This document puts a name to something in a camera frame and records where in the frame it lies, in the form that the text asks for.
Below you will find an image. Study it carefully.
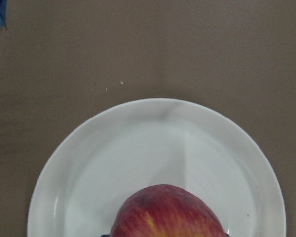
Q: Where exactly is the white round plate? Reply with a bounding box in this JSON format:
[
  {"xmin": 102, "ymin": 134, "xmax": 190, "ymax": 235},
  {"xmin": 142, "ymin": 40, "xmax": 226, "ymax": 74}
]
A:
[{"xmin": 27, "ymin": 98, "xmax": 286, "ymax": 237}]

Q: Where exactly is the red yellow apple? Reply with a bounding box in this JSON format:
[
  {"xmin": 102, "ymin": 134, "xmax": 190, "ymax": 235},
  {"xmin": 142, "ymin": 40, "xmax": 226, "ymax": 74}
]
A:
[{"xmin": 109, "ymin": 184, "xmax": 227, "ymax": 237}]

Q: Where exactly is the vertical blue tape strip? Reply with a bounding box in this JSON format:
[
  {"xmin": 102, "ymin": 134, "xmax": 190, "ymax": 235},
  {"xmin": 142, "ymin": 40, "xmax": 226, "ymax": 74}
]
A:
[{"xmin": 0, "ymin": 0, "xmax": 7, "ymax": 28}]

